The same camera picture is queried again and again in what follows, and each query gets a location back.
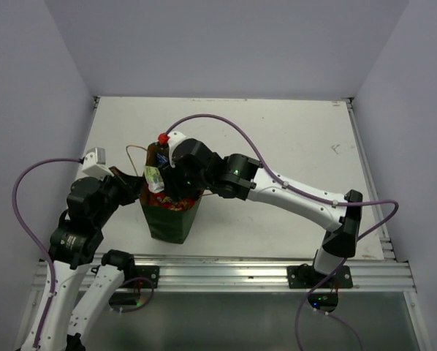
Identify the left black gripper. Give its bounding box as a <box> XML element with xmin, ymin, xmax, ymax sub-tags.
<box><xmin>94</xmin><ymin>165</ymin><xmax>146</xmax><ymax>227</ymax></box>

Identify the small green snack packet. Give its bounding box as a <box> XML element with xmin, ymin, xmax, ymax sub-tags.
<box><xmin>144</xmin><ymin>165</ymin><xmax>164</xmax><ymax>194</ymax></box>

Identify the red snack packet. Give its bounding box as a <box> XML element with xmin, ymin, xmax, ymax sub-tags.
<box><xmin>148</xmin><ymin>192</ymin><xmax>196</xmax><ymax>211</ymax></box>

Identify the green paper bag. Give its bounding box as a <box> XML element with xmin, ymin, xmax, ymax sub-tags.
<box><xmin>125</xmin><ymin>143</ymin><xmax>207</xmax><ymax>244</ymax></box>

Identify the blue chips bag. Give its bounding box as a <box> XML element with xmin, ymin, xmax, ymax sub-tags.
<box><xmin>156</xmin><ymin>152</ymin><xmax>169</xmax><ymax>166</ymax></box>

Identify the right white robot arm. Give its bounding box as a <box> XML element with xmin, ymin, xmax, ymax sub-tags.
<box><xmin>159</xmin><ymin>132</ymin><xmax>362</xmax><ymax>287</ymax></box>

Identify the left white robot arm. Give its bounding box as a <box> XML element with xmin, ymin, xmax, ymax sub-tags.
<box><xmin>12</xmin><ymin>161</ymin><xmax>145</xmax><ymax>350</ymax></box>

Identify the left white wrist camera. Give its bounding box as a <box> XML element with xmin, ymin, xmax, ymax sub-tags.
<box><xmin>81</xmin><ymin>147</ymin><xmax>113</xmax><ymax>179</ymax></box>

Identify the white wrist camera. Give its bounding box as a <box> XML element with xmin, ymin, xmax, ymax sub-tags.
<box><xmin>81</xmin><ymin>147</ymin><xmax>113</xmax><ymax>179</ymax></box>
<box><xmin>157</xmin><ymin>131</ymin><xmax>187</xmax><ymax>167</ymax></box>

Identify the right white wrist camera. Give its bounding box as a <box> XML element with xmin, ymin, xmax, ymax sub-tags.
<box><xmin>157</xmin><ymin>131</ymin><xmax>187</xmax><ymax>167</ymax></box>

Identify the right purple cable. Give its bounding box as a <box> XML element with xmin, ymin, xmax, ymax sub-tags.
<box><xmin>166</xmin><ymin>114</ymin><xmax>400</xmax><ymax>351</ymax></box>

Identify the purple cable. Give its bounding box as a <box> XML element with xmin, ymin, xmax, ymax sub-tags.
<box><xmin>166</xmin><ymin>114</ymin><xmax>400</xmax><ymax>351</ymax></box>
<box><xmin>12</xmin><ymin>157</ymin><xmax>154</xmax><ymax>351</ymax></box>

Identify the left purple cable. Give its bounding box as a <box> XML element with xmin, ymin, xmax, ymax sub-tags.
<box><xmin>12</xmin><ymin>157</ymin><xmax>154</xmax><ymax>351</ymax></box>

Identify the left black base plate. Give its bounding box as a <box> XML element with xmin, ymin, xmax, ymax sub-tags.
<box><xmin>125</xmin><ymin>265</ymin><xmax>160</xmax><ymax>290</ymax></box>

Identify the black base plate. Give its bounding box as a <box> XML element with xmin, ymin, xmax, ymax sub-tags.
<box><xmin>286</xmin><ymin>264</ymin><xmax>354</xmax><ymax>289</ymax></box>
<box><xmin>125</xmin><ymin>265</ymin><xmax>160</xmax><ymax>290</ymax></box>

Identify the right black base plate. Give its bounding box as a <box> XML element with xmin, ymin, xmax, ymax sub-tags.
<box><xmin>286</xmin><ymin>264</ymin><xmax>354</xmax><ymax>289</ymax></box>

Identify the aluminium mounting rail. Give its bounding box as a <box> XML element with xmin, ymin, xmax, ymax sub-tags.
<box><xmin>34</xmin><ymin>252</ymin><xmax>417</xmax><ymax>293</ymax></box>

